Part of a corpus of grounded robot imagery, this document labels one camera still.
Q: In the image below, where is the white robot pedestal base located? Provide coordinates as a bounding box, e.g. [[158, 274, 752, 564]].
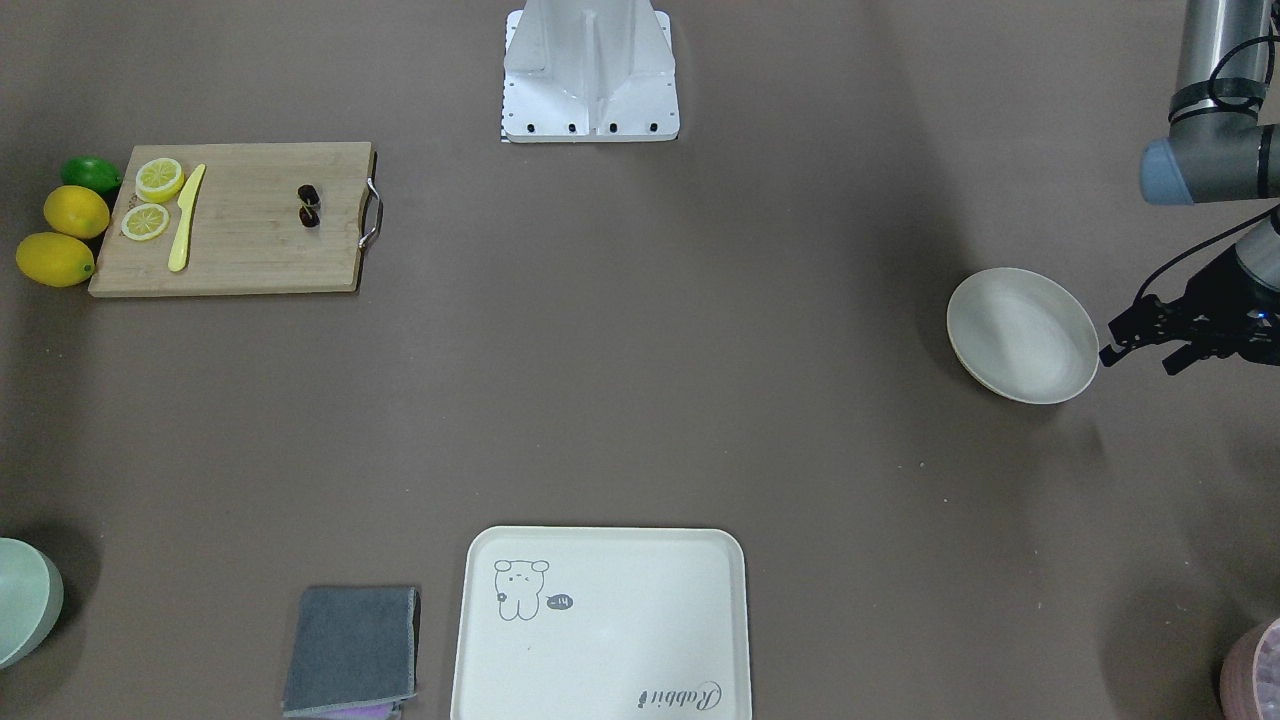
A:
[[500, 1, 681, 143]]

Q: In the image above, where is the yellow plastic knife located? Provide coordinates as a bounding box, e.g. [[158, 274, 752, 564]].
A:
[[166, 163, 207, 273]]

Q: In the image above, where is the lemon slice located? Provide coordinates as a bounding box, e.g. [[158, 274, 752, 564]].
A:
[[134, 158, 187, 205], [120, 202, 172, 242]]

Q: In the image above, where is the cream rabbit tray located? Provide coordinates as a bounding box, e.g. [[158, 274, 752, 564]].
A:
[[451, 527, 753, 719]]

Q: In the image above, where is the dark red cherry pair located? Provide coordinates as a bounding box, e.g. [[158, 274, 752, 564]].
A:
[[297, 184, 321, 229]]

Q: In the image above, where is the bamboo cutting board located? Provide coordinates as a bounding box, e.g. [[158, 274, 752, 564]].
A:
[[88, 142, 381, 299]]

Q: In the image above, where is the lower lemon slice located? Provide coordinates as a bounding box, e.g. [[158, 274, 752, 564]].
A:
[[120, 202, 172, 242]]

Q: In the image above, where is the cream round plate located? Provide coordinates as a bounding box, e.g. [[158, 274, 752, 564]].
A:
[[946, 266, 1100, 405]]

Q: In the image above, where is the grey folded cloth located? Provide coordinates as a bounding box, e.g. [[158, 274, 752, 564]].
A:
[[282, 585, 419, 719]]

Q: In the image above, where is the far whole lemon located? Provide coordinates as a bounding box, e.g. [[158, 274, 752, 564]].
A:
[[15, 232, 96, 288]]

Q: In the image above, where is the mint green bowl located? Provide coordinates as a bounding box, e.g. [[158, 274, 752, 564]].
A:
[[1, 538, 64, 669]]

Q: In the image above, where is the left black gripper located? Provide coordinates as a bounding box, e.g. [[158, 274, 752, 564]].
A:
[[1098, 250, 1279, 375]]

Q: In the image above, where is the upper lemon slice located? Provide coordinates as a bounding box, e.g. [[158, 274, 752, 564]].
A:
[[134, 158, 187, 205]]

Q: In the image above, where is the green lime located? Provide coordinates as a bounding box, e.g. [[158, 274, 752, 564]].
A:
[[59, 155, 123, 195]]

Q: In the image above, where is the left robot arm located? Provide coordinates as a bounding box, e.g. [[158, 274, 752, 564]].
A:
[[1100, 1, 1279, 375]]

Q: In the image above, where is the pink bowl with ice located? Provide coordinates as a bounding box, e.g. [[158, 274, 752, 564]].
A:
[[1219, 618, 1279, 719]]

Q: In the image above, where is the whole lemon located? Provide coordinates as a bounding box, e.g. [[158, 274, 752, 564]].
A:
[[15, 232, 96, 288], [42, 184, 111, 240]]

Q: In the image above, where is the near whole lemon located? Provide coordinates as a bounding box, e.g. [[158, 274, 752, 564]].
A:
[[42, 184, 111, 240]]

